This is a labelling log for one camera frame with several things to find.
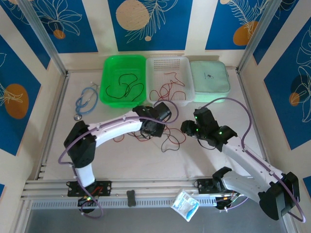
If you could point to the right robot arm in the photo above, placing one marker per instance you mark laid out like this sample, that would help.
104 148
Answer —
243 155

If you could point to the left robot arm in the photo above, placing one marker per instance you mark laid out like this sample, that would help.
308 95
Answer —
116 126

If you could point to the mint green fabric zip case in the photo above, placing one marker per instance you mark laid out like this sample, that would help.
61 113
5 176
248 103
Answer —
213 85

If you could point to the white perforated plastic basket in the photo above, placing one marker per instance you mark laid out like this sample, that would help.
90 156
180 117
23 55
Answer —
167 63

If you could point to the black controller board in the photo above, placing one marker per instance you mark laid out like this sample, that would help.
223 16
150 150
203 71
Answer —
226 201
85 201

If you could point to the white blue plastic packet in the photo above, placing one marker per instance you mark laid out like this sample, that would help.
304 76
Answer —
185 204

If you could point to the black bone-shaped clip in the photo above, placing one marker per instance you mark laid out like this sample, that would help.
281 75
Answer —
131 197

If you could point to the green perforated plastic basket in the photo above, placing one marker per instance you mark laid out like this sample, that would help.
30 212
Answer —
114 65

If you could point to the blue stethoscope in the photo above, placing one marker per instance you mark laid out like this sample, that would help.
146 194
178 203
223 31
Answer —
78 117

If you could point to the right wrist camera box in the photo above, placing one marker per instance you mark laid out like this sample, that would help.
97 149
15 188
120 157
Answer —
206 119

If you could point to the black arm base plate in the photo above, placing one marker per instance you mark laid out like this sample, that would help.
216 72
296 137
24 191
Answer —
107 188
204 185

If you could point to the aluminium front rail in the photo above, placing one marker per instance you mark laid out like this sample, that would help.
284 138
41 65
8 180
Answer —
158 184

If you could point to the aluminium frame post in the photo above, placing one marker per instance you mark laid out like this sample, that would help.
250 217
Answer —
41 31
257 31

